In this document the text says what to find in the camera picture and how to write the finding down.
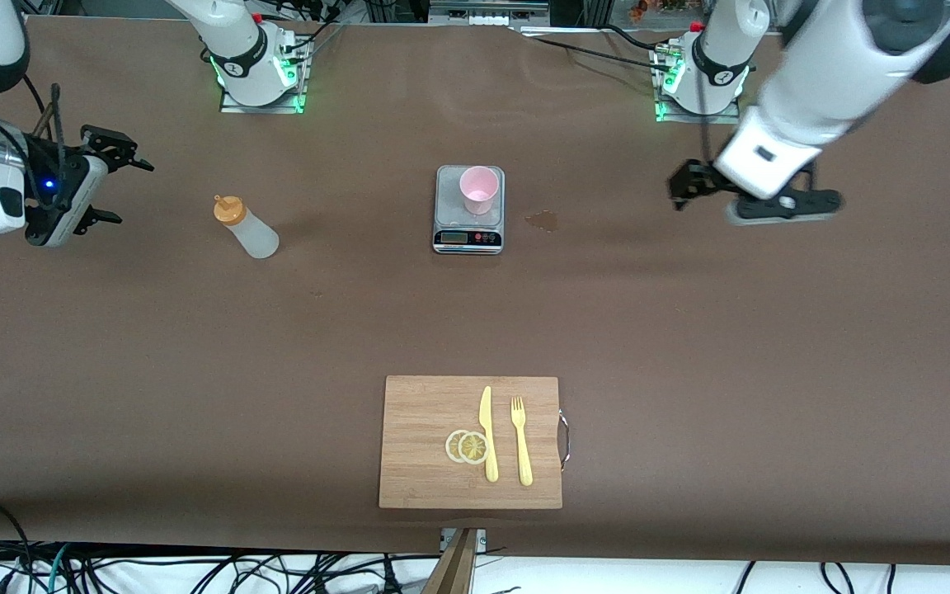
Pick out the silver digital kitchen scale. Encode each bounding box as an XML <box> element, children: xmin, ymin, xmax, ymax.
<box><xmin>432</xmin><ymin>165</ymin><xmax>506</xmax><ymax>255</ymax></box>

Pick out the wooden cutting board metal handle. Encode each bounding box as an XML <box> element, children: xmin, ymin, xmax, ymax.
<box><xmin>378</xmin><ymin>375</ymin><xmax>571</xmax><ymax>510</ymax></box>

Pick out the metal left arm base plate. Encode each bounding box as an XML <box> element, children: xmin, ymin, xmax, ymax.
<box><xmin>655</xmin><ymin>45</ymin><xmax>741</xmax><ymax>125</ymax></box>

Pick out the pink plastic cup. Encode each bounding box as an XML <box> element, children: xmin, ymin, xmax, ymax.
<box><xmin>459</xmin><ymin>166</ymin><xmax>500</xmax><ymax>216</ymax></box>

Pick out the clear sauce bottle orange cap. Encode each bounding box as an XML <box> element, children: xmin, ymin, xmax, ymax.
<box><xmin>213</xmin><ymin>195</ymin><xmax>280</xmax><ymax>260</ymax></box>

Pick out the teal floor cable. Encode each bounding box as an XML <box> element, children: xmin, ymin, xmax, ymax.
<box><xmin>42</xmin><ymin>543</ymin><xmax>72</xmax><ymax>594</ymax></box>

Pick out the short black tabletop cable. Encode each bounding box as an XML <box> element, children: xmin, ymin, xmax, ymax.
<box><xmin>603</xmin><ymin>23</ymin><xmax>670</xmax><ymax>52</ymax></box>

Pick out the brown table cover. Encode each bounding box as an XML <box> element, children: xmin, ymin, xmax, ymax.
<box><xmin>0</xmin><ymin>15</ymin><xmax>950</xmax><ymax>567</ymax></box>

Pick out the long black tabletop cable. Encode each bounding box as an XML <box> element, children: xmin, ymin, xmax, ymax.
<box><xmin>515</xmin><ymin>29</ymin><xmax>674</xmax><ymax>75</ymax></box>

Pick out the white power strip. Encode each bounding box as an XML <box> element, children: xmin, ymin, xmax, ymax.
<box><xmin>450</xmin><ymin>10</ymin><xmax>527</xmax><ymax>26</ymax></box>

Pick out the yellow plastic knife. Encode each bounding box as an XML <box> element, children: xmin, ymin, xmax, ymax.
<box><xmin>478</xmin><ymin>385</ymin><xmax>500</xmax><ymax>483</ymax></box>

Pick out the wooden beam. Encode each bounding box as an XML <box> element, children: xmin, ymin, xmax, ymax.
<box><xmin>424</xmin><ymin>528</ymin><xmax>480</xmax><ymax>594</ymax></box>

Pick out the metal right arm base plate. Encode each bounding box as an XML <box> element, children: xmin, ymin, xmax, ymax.
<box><xmin>219</xmin><ymin>37</ymin><xmax>311</xmax><ymax>115</ymax></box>

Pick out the yellow plastic fork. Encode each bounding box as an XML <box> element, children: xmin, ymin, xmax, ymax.
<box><xmin>510</xmin><ymin>396</ymin><xmax>534</xmax><ymax>487</ymax></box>

